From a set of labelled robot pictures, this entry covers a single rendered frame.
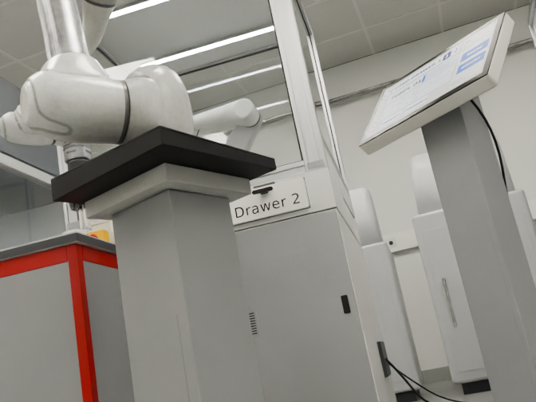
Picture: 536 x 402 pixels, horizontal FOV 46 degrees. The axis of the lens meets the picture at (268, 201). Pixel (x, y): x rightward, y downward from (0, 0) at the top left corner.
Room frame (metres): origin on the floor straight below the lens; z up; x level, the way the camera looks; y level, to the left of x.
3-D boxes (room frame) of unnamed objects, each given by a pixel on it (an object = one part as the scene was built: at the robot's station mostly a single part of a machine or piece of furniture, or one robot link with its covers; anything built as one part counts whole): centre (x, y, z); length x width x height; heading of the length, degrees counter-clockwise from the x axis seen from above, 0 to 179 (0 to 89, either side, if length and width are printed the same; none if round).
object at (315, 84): (2.58, -0.30, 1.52); 0.87 x 0.01 x 0.86; 169
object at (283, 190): (2.15, 0.00, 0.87); 0.29 x 0.02 x 0.11; 79
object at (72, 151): (2.02, 0.61, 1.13); 0.09 x 0.09 x 0.06
